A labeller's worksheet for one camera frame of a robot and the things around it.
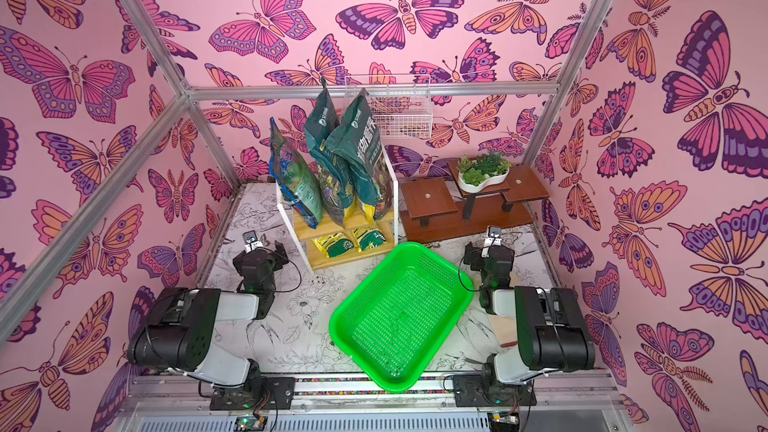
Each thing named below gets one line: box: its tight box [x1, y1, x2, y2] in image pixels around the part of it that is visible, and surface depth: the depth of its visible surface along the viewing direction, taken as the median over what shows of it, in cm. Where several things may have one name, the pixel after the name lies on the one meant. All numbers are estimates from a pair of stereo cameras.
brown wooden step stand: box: [400, 161, 550, 243], surface depth 99 cm
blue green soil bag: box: [269, 117, 323, 229], surface depth 74 cm
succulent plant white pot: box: [457, 152, 511, 193], surface depth 85 cm
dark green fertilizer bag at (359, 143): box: [325, 88, 394, 221], surface depth 71 cm
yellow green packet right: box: [353, 225, 387, 251], surface depth 97 cm
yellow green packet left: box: [311, 232, 354, 258], surface depth 97 cm
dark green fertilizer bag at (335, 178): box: [304, 79, 356, 227], surface depth 74 cm
